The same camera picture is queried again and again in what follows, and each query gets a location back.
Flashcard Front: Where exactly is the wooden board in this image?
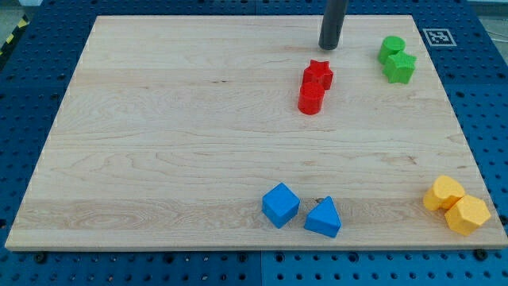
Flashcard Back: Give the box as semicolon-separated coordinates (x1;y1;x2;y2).
6;15;507;252

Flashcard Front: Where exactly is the red star block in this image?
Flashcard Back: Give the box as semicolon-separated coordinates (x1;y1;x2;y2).
302;60;334;91

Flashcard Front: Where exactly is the green star block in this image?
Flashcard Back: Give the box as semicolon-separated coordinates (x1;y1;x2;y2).
383;51;417;84

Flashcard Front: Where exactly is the blue cube block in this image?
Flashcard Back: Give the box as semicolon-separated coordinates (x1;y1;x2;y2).
262;183;300;228

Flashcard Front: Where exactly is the red cylinder block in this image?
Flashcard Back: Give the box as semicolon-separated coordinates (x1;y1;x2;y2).
298;82;325;115

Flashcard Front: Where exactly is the blue triangle block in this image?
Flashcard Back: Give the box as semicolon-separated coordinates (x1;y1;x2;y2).
304;196;342;238

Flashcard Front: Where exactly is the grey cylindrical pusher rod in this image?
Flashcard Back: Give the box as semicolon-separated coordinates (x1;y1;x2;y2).
318;0;348;50

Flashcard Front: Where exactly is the green cylinder block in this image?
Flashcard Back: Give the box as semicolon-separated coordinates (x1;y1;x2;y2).
378;36;406;64

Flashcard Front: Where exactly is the yellow heart block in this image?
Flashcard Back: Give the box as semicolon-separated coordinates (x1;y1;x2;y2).
422;175;466;211

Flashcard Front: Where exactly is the white fiducial marker tag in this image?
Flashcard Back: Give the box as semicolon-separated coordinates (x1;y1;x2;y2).
422;28;456;47

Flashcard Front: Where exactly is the yellow hexagon block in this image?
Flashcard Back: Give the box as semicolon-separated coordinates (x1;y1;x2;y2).
444;195;491;236

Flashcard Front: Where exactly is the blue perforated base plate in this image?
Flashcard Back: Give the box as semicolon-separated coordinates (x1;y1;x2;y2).
1;1;507;285

